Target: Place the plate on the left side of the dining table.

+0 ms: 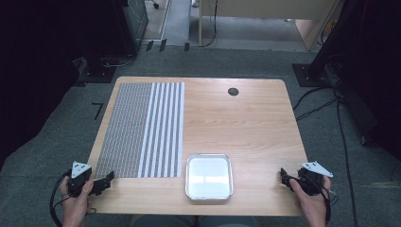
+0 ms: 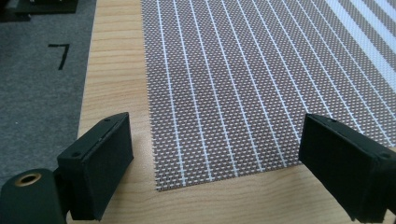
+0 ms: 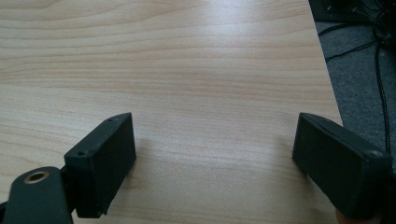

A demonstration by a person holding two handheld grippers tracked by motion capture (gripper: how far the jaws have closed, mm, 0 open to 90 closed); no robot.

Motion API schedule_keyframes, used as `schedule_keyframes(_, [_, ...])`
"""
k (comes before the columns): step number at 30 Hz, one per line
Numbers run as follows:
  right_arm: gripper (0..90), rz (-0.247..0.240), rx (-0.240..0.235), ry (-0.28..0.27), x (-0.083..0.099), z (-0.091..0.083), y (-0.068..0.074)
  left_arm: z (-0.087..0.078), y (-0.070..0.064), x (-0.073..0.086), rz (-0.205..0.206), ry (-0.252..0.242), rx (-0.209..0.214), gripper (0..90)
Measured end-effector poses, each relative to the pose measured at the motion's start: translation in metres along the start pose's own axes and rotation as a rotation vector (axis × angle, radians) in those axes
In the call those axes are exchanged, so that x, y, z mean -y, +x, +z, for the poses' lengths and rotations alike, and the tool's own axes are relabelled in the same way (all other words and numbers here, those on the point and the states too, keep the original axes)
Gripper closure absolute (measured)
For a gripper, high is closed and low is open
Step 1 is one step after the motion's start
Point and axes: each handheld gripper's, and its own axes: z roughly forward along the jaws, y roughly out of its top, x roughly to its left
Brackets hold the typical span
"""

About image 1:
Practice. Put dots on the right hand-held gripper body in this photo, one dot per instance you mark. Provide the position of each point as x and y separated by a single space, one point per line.
312 184

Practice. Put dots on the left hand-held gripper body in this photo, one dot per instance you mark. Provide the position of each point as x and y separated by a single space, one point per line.
77 181

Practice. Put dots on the person's right hand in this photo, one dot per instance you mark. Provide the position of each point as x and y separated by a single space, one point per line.
313 206

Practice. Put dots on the person's left hand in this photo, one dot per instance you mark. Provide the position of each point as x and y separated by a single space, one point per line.
75 208

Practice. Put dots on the grey striped placemat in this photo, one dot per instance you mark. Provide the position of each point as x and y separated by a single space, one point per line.
132 132

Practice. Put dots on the square metal tray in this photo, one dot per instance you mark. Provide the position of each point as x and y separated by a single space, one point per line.
209 177

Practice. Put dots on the black stand base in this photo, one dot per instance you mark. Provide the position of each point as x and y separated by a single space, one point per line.
97 71

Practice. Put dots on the black curtain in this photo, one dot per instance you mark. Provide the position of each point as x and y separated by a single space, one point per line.
369 63
34 63

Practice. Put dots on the black tape strip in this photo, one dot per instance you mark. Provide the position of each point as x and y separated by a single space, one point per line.
187 47
150 45
162 45

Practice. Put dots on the dark cabinet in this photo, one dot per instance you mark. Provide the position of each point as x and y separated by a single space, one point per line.
137 19

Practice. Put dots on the light wooden desk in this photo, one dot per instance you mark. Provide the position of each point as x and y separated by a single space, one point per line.
268 8

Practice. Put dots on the black square base plate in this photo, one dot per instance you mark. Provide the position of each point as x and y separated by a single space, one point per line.
307 77

